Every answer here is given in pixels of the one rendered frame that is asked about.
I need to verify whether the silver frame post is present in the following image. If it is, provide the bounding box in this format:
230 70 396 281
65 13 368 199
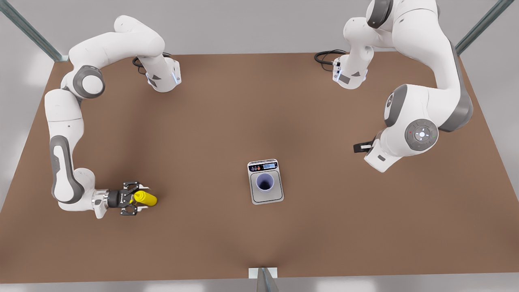
455 0 515 56
248 267 281 292
0 0 69 62

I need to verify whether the black cable loop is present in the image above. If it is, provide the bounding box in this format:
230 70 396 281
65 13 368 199
314 49 347 72
132 52 172 75

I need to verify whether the pale blue cup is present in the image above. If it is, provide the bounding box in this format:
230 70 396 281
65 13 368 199
256 174 275 193

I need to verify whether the yellow sauce bottle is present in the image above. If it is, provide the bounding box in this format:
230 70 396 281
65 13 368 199
133 191 158 207

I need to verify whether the silver digital kitchen scale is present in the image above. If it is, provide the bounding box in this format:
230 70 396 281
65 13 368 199
247 159 285 205

